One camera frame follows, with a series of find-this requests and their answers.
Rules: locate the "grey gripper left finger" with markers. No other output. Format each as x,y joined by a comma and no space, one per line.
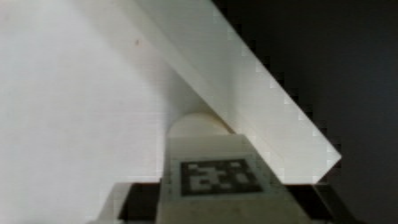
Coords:
131,204

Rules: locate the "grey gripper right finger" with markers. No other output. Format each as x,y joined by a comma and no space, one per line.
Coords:
323,204

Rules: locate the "white table leg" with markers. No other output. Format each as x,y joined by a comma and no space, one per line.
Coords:
219,187

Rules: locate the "white square tabletop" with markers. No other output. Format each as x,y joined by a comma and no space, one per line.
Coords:
115,64

